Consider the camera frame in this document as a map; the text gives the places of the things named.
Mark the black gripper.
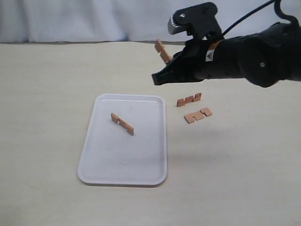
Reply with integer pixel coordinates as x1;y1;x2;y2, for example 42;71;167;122
151;23;301;88

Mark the white backdrop cloth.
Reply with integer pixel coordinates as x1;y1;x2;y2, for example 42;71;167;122
0;0;288;42

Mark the white plastic tray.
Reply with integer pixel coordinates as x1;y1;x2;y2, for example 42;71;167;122
78;93;167;186

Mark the notched wooden piece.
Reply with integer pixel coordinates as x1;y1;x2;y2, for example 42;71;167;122
155;39;172;64
111;113;134;136
184;107;213;124
176;93;202;107

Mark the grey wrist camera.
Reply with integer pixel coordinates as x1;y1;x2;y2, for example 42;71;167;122
167;2;222;40

